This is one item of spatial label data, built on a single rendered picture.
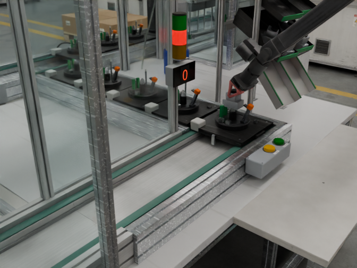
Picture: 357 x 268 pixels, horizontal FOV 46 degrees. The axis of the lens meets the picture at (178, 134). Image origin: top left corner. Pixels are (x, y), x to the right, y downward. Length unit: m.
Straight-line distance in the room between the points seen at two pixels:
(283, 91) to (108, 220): 1.15
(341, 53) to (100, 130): 5.02
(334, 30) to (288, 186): 4.28
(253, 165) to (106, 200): 0.68
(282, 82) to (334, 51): 3.84
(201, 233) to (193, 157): 0.36
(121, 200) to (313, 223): 0.60
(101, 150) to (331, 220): 0.81
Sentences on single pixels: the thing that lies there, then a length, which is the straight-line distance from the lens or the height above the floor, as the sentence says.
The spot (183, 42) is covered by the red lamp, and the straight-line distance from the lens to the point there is 1.48.
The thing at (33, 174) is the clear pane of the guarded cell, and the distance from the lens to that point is 0.80.
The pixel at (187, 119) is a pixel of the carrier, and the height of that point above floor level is 0.97.
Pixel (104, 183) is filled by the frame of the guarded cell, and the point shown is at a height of 1.19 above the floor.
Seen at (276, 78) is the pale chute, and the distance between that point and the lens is 1.91.
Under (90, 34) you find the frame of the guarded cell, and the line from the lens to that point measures 0.79.
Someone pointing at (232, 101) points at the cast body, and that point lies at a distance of 1.64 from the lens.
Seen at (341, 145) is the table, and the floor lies 0.86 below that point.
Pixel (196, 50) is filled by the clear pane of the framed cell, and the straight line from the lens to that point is 2.84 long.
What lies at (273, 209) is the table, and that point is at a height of 0.86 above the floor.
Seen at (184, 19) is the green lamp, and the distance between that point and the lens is 1.47.
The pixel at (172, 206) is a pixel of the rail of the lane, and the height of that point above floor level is 0.96.
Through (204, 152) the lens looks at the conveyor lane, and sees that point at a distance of 1.58.
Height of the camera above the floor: 1.68
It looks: 26 degrees down
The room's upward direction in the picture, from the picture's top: straight up
